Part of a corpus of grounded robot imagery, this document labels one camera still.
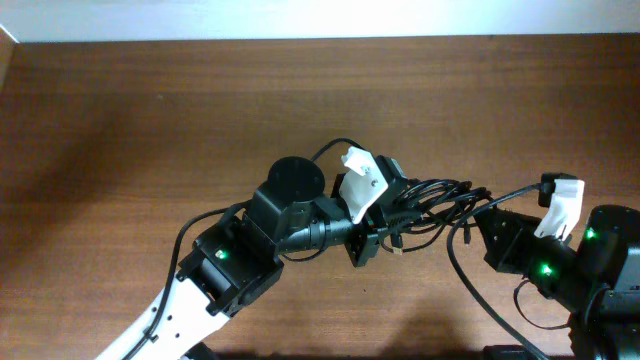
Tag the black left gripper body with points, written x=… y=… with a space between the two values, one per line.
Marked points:
x=363 y=232

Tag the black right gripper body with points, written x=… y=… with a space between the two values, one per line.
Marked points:
x=503 y=240

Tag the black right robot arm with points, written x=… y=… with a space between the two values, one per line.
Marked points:
x=598 y=283

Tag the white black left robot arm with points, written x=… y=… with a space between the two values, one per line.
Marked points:
x=239 y=258

